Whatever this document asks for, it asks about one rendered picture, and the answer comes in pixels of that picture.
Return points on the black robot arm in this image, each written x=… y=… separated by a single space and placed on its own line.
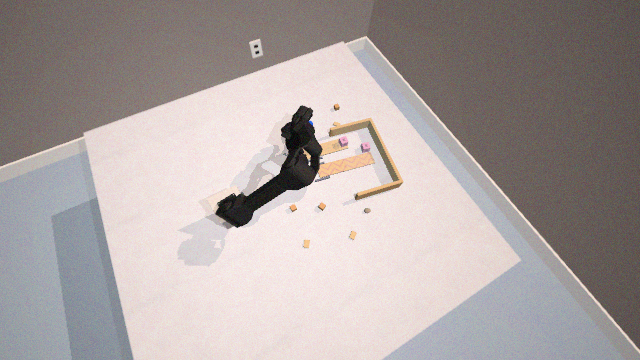
x=295 y=173

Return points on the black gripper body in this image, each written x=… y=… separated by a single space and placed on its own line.
x=294 y=145

